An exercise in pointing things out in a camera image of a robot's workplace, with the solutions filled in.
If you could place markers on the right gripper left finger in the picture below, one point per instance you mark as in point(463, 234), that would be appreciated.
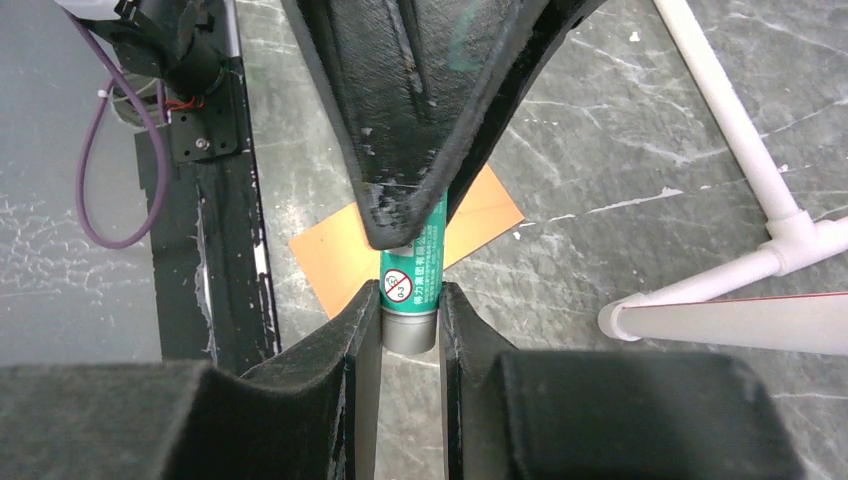
point(307, 413)

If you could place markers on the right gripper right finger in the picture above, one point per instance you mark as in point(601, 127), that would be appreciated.
point(509, 413)

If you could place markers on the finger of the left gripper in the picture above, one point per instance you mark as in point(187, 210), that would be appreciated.
point(405, 86)
point(548, 33)

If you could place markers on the brown paper envelope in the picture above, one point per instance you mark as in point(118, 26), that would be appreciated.
point(336, 258)

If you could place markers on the green white glue stick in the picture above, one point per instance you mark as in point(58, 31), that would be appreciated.
point(411, 282)

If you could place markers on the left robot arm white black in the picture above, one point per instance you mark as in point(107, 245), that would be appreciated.
point(160, 38)

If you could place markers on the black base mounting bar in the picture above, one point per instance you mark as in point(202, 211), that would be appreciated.
point(214, 299)

